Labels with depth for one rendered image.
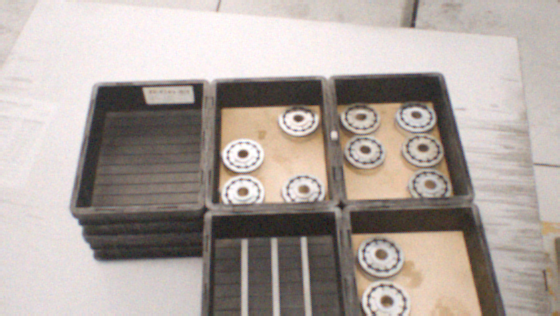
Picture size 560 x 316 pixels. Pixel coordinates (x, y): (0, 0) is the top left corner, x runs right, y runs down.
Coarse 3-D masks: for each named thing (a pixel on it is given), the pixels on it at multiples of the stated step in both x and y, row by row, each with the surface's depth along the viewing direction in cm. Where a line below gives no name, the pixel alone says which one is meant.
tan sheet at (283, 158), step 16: (224, 112) 174; (240, 112) 174; (256, 112) 174; (272, 112) 174; (320, 112) 174; (224, 128) 171; (240, 128) 171; (256, 128) 171; (272, 128) 171; (320, 128) 170; (224, 144) 168; (272, 144) 167; (288, 144) 167; (304, 144) 167; (320, 144) 167; (272, 160) 164; (288, 160) 164; (304, 160) 164; (320, 160) 164; (224, 176) 161; (256, 176) 161; (272, 176) 161; (288, 176) 161; (320, 176) 161; (272, 192) 158; (304, 192) 158
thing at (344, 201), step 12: (420, 72) 169; (432, 72) 169; (444, 84) 166; (444, 96) 163; (336, 108) 161; (336, 120) 159; (456, 120) 159; (336, 132) 159; (456, 132) 157; (336, 144) 154; (456, 144) 154; (336, 156) 152; (468, 180) 148; (468, 192) 146; (348, 204) 144; (360, 204) 144; (372, 204) 144
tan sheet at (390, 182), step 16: (384, 112) 174; (384, 128) 170; (384, 144) 167; (400, 144) 167; (400, 160) 164; (352, 176) 161; (368, 176) 161; (384, 176) 161; (400, 176) 161; (448, 176) 161; (352, 192) 158; (368, 192) 158; (384, 192) 158; (400, 192) 158
